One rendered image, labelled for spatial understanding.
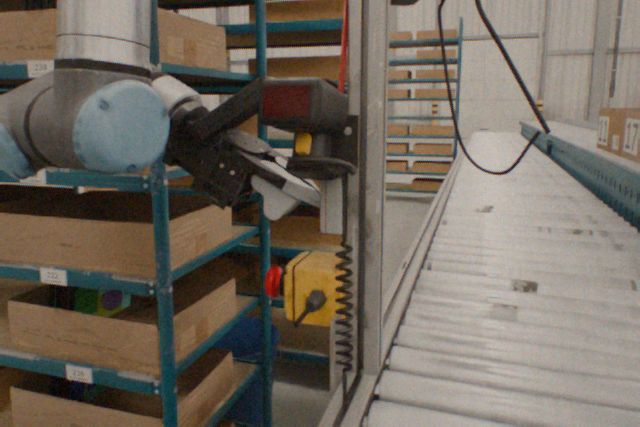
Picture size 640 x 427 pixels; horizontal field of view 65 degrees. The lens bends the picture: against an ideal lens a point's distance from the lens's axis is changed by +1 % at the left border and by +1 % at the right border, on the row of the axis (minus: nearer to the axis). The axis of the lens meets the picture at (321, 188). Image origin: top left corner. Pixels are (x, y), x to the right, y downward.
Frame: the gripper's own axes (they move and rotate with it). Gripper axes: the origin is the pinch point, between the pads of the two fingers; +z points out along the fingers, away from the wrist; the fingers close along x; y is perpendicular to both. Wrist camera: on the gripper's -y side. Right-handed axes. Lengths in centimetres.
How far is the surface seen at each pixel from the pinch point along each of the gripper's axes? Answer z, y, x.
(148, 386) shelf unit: -14, 57, -18
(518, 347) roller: 31.4, 5.9, -10.3
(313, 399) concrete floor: 17, 101, -103
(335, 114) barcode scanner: -1.3, -10.6, 7.2
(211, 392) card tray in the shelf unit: -6, 69, -40
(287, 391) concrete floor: 8, 106, -105
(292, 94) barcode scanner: -4.6, -10.9, 12.5
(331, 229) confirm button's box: 3.9, 1.5, 3.4
